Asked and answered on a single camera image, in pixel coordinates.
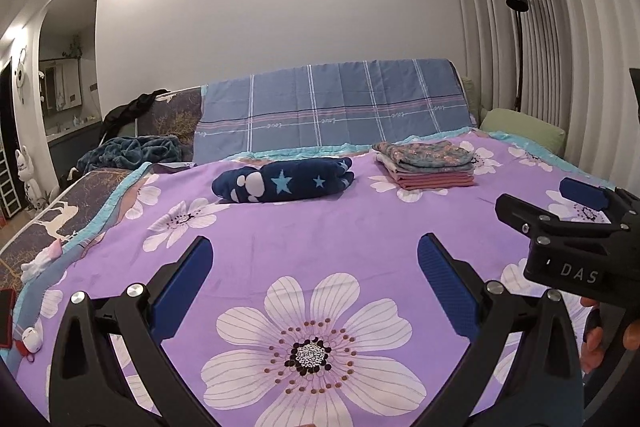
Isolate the folded pink garment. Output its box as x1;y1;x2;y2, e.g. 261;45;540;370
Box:
387;169;476;190

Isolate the dark grey vanity cabinet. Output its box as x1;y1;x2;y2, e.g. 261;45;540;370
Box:
47;124;108;180

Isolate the white pleated curtain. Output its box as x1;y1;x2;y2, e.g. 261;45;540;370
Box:
435;0;640;218

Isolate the folded floral garment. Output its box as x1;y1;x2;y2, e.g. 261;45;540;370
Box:
372;141;481;172

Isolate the white and pink sock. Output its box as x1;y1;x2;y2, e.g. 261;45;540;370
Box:
20;239;63;280

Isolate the white ladder rack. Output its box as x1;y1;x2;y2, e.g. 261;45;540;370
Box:
0;147;22;218

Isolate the white bear wall clock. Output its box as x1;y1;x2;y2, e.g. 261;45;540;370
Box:
11;52;28;108

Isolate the white cat figurine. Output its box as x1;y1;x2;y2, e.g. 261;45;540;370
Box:
15;146;48;212

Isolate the small white charm toy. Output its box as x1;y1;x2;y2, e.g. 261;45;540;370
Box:
17;326;43;355

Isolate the dark deer-print quilt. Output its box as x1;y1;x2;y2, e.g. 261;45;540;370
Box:
0;86;208;308

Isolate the person's right hand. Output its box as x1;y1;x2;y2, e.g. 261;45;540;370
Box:
580;296;640;372

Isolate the black garment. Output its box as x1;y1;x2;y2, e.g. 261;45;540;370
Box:
101;89;171;142

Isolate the navy star-print fleece pajama top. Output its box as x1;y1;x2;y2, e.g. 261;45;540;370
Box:
211;156;356;204

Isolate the purple floral bed sheet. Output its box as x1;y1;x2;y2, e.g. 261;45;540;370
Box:
10;127;640;427

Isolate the green pillow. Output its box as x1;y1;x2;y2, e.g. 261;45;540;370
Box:
479;108;567;152

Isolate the blue plaid blanket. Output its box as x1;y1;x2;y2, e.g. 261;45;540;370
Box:
192;58;478;158

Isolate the teal fleece blanket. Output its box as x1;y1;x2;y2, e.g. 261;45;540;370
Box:
75;134;196;175

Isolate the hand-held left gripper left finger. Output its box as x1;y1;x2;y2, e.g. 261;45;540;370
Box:
48;236;223;427

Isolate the pale green cushion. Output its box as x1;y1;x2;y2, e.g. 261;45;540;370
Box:
460;76;488;125

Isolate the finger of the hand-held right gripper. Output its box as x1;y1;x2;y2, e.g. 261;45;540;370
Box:
559;177;640;228
495;193;640;248

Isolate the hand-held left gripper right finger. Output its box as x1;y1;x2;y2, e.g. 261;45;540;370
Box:
416;233;585;427

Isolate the mirror cabinet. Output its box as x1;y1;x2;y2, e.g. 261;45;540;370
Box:
39;58;82;112

